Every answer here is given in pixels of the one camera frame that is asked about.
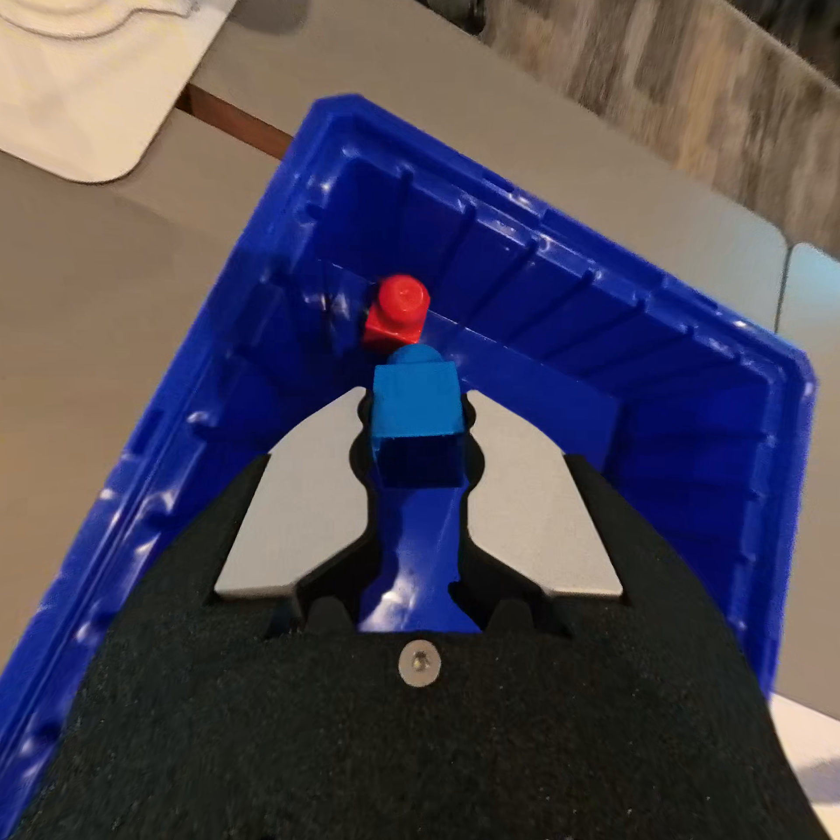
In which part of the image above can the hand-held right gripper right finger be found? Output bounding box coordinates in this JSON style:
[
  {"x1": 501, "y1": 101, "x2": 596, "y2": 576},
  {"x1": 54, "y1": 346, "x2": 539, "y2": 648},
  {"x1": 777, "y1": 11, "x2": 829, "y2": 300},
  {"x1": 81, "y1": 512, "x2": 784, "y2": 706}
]
[{"x1": 462, "y1": 390, "x2": 626, "y2": 601}]

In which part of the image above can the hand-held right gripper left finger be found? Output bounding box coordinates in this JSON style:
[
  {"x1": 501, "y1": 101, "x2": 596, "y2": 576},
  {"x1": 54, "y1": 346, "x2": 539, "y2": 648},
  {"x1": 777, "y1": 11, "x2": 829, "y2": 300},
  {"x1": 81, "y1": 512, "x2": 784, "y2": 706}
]
[{"x1": 214, "y1": 386, "x2": 375, "y2": 601}]

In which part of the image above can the blue plastic bin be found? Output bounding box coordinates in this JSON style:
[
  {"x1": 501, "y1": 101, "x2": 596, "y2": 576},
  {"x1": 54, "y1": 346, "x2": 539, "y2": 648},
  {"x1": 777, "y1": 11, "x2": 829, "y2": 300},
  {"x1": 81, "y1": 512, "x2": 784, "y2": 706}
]
[{"x1": 0, "y1": 94, "x2": 819, "y2": 840}]

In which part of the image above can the blue single-stud block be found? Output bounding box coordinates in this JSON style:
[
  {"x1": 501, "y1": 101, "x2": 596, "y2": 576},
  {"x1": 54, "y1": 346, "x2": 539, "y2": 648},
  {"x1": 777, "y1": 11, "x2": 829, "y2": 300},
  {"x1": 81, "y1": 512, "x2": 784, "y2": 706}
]
[{"x1": 370, "y1": 344, "x2": 469, "y2": 490}]

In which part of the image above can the red single-stud block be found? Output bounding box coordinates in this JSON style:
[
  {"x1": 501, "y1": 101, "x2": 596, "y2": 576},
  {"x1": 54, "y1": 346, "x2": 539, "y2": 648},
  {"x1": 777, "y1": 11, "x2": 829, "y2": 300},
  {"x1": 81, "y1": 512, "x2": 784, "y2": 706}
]
[{"x1": 362, "y1": 275, "x2": 433, "y2": 349}]

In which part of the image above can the white mat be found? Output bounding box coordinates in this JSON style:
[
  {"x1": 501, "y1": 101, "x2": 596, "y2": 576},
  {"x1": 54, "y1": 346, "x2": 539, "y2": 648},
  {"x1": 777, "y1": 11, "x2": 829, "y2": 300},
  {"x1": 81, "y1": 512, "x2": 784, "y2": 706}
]
[{"x1": 0, "y1": 0, "x2": 232, "y2": 185}]

